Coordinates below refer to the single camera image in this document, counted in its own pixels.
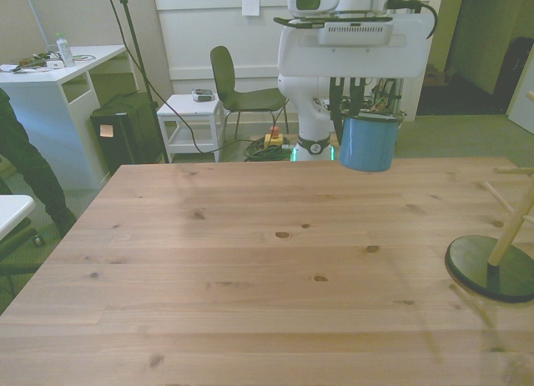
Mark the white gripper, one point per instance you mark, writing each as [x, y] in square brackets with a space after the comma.
[354, 61]

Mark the blue enamel mug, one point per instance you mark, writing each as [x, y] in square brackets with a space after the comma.
[367, 146]

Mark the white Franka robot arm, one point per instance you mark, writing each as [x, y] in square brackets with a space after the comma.
[310, 123]

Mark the wooden mug tree black base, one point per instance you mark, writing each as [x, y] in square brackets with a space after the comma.
[475, 269]

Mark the yellow emergency stop button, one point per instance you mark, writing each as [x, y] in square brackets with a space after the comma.
[274, 138]

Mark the cardboard box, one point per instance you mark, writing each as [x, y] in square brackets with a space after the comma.
[436, 75]

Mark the dark moulded chair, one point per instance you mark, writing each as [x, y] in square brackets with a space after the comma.
[227, 81]

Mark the white paper sheet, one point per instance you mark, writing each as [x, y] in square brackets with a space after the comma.
[250, 0]

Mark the small grey device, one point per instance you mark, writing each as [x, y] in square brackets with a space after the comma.
[203, 95]

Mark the white step stool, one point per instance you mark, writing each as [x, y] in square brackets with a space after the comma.
[187, 108]

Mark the tall black box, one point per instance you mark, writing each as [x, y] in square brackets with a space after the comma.
[517, 73]

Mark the black tripod stand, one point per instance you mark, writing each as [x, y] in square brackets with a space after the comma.
[139, 69]

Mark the black computer tower orange note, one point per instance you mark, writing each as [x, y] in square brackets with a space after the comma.
[114, 144]

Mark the clear plastic bottle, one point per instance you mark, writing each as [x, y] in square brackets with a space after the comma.
[66, 52]

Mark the white desk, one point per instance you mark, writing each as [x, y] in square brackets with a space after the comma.
[37, 106]

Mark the tools clutter pile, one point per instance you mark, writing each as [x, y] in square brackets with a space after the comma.
[29, 63]

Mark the person leg dark trousers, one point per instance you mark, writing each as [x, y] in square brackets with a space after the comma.
[29, 165]

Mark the white rounded table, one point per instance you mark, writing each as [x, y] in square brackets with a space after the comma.
[12, 211]

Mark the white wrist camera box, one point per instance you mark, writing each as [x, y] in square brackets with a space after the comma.
[354, 31]

